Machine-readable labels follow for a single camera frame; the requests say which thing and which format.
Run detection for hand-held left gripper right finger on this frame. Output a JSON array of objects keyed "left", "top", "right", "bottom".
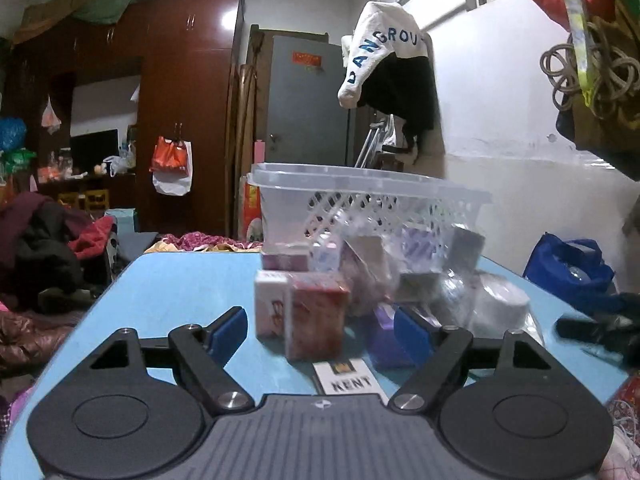
[{"left": 387, "top": 305, "right": 548, "bottom": 413}]

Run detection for blue plastic bag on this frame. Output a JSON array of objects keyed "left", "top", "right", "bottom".
[{"left": 0, "top": 117, "right": 28, "bottom": 153}]

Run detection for red printed carton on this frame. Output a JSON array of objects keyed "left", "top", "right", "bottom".
[{"left": 243, "top": 180, "right": 262, "bottom": 242}]

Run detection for white and red box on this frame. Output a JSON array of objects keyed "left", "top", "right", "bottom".
[{"left": 254, "top": 270, "right": 292, "bottom": 339}]

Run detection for pink box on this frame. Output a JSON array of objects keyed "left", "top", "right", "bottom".
[{"left": 262, "top": 242, "right": 313, "bottom": 273}]

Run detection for metal crutches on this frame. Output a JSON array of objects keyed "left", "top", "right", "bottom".
[{"left": 354, "top": 119, "right": 397, "bottom": 169}]

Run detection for white and blue box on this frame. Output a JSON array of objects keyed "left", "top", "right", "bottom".
[{"left": 310, "top": 237, "right": 347, "bottom": 273}]

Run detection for plastic grey box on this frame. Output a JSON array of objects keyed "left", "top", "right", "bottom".
[{"left": 440, "top": 225, "right": 488, "bottom": 283}]

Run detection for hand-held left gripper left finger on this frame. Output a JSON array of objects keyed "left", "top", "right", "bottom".
[{"left": 89, "top": 306, "right": 256, "bottom": 415}]

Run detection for purple and white box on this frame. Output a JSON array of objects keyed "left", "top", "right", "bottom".
[{"left": 400, "top": 225, "right": 442, "bottom": 275}]

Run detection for black television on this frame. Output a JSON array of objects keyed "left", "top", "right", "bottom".
[{"left": 70, "top": 129, "right": 120, "bottom": 173}]

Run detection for small pink hanging bag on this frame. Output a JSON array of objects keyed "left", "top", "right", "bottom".
[{"left": 41, "top": 95, "right": 62, "bottom": 134}]

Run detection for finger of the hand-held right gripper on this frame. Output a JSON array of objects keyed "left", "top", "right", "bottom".
[{"left": 556, "top": 312, "right": 640, "bottom": 366}]

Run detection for white lettered jacket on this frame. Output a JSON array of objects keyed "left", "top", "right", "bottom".
[{"left": 337, "top": 1, "right": 432, "bottom": 108}]

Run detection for red patterned box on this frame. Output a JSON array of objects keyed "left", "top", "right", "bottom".
[{"left": 284, "top": 274, "right": 351, "bottom": 361}]

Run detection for pile of clothes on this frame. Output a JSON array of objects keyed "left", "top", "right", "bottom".
[{"left": 0, "top": 192, "right": 121, "bottom": 311}]

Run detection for coiled rope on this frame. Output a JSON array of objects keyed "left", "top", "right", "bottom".
[{"left": 540, "top": 42, "right": 640, "bottom": 112}]

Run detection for black hanging garment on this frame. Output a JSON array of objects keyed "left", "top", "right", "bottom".
[{"left": 357, "top": 55, "right": 442, "bottom": 162}]

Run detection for floral blanket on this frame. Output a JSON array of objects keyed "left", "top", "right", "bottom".
[{"left": 145, "top": 231, "right": 264, "bottom": 254}]

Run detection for white flat cigarette box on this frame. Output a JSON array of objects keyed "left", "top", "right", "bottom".
[{"left": 312, "top": 360, "right": 389, "bottom": 404}]

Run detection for red and white plastic bag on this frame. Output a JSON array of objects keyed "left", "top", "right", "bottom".
[{"left": 150, "top": 136, "right": 194, "bottom": 196}]

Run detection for brown wooden wardrobe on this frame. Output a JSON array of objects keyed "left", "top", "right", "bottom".
[{"left": 10, "top": 0, "right": 246, "bottom": 241}]

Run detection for teal box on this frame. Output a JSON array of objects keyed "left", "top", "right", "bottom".
[{"left": 105, "top": 209, "right": 137, "bottom": 233}]

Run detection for clear plastic basket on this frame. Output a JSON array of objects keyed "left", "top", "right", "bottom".
[{"left": 247, "top": 162, "right": 493, "bottom": 263}]

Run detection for hanging fabric bag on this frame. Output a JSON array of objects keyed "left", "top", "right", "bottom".
[{"left": 529, "top": 0, "right": 640, "bottom": 181}]

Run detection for grey door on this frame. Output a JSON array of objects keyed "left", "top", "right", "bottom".
[{"left": 265, "top": 35, "right": 352, "bottom": 167}]

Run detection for flattened cardboard box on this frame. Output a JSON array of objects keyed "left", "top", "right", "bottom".
[{"left": 11, "top": 0, "right": 126, "bottom": 45}]

